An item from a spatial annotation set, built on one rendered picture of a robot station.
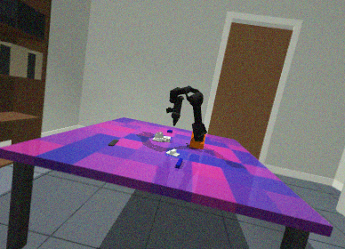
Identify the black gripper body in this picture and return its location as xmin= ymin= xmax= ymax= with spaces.
xmin=172 ymin=104 xmax=181 ymax=117

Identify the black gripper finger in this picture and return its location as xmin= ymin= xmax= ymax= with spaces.
xmin=172 ymin=116 xmax=180 ymax=126

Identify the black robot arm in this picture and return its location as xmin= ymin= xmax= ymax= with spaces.
xmin=170 ymin=86 xmax=207 ymax=141

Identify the grey flat bar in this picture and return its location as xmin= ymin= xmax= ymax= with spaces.
xmin=109 ymin=140 xmax=119 ymax=146

